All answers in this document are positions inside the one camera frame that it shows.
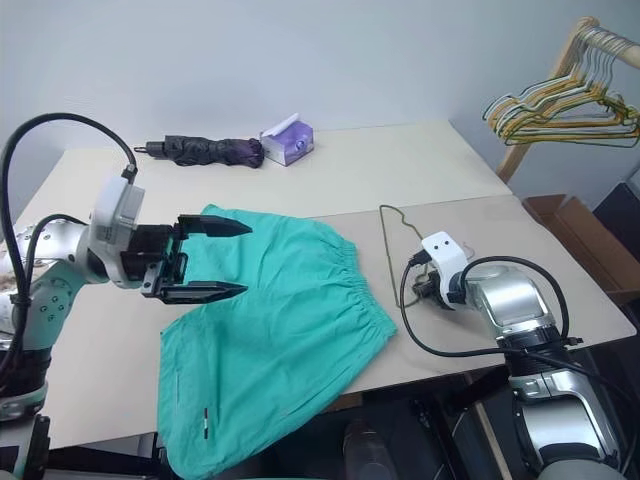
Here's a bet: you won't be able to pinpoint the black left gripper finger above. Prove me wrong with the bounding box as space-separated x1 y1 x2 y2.
174 214 253 241
158 281 250 306

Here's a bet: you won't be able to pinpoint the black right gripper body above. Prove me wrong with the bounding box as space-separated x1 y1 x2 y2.
421 269 454 311

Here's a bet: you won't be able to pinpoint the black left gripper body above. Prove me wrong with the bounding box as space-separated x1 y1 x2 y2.
119 224 190 297

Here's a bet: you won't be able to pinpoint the thin wire hanger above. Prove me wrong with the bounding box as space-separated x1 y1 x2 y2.
378 203 477 311

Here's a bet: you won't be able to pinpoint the green shorts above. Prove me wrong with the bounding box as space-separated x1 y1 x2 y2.
156 202 399 474

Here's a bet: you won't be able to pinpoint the folded black purple umbrella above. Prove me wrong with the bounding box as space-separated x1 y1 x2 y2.
133 134 266 169

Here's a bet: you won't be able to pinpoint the purple tissue box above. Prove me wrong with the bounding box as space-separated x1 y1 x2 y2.
260 121 315 168

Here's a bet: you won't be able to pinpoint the white tissue sheet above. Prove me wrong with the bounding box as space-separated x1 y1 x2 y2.
258 112 302 138

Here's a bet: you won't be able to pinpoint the brown cardboard box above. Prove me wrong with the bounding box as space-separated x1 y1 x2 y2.
521 193 640 305

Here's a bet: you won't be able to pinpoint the dark rounded shape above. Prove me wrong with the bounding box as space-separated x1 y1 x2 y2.
343 418 397 480

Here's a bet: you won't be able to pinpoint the wooden clothes rack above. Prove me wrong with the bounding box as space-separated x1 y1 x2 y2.
496 15 640 184

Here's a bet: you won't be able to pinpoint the black box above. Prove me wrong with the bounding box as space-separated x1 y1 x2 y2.
591 178 640 254

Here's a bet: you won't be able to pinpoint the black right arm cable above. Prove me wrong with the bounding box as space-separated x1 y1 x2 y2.
399 251 640 406

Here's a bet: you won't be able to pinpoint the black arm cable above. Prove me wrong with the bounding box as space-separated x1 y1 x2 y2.
0 111 139 401
399 251 640 406

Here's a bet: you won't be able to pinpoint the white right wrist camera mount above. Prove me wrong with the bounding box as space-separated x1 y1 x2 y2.
420 230 472 312

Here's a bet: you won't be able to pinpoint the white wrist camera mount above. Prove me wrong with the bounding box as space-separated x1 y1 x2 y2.
420 230 472 312
88 172 147 291

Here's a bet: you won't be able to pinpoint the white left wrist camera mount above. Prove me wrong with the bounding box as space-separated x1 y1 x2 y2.
88 172 147 291

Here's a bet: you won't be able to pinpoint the black table frame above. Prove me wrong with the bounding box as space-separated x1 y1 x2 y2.
407 372 506 480

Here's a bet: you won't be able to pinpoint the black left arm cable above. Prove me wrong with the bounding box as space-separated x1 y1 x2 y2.
0 111 139 401

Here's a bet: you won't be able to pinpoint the bunch of wire hangers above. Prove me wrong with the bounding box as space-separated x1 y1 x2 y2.
481 34 640 150

